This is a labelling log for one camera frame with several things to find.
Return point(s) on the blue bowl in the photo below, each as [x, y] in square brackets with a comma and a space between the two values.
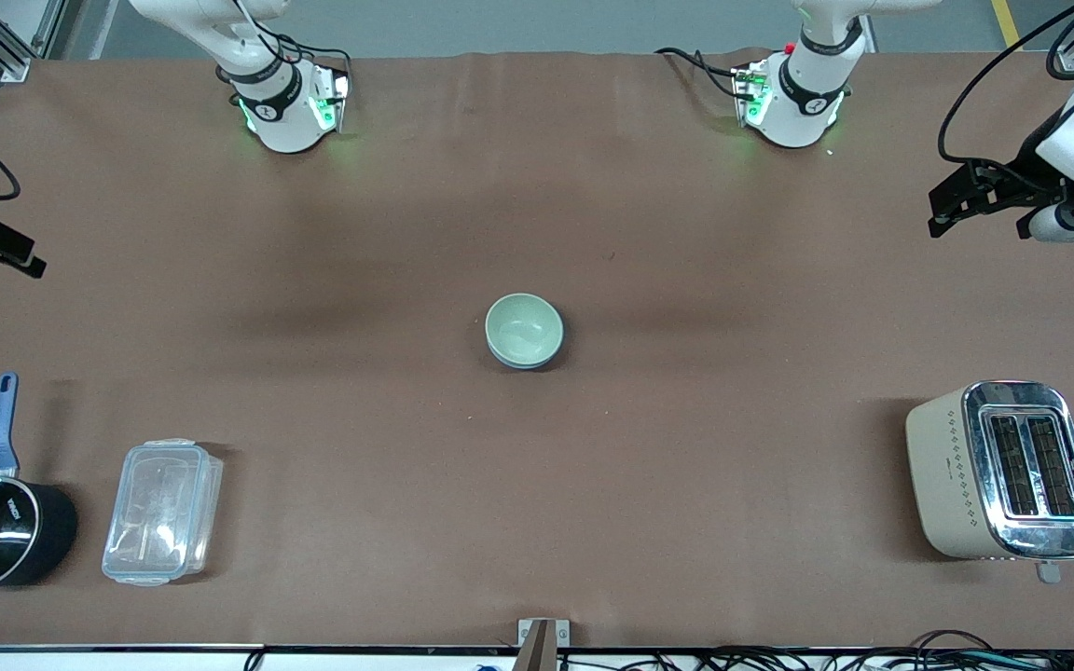
[526, 367]

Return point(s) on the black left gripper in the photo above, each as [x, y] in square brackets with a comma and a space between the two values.
[1025, 174]

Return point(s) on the clear plastic food container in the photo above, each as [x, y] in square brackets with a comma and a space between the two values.
[162, 511]

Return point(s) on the beige chrome toaster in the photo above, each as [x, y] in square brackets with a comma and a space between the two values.
[947, 475]

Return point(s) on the brown camera mount post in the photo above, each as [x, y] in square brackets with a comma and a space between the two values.
[537, 654]

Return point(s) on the metal base connector plate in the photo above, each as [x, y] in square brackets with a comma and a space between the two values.
[751, 93]
[332, 98]

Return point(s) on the green bowl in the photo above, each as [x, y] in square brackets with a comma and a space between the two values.
[524, 328]

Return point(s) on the grey metal camera bracket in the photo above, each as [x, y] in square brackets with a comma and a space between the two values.
[563, 634]

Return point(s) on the aluminium frame profile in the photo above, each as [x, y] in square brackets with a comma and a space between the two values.
[15, 67]

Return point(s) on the small aluminium frame piece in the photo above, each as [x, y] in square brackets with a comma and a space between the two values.
[1071, 63]

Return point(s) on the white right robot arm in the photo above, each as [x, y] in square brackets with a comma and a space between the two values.
[287, 130]

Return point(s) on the brown table cover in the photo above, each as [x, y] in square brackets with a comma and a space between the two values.
[537, 233]

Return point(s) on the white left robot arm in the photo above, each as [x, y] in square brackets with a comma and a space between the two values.
[798, 121]

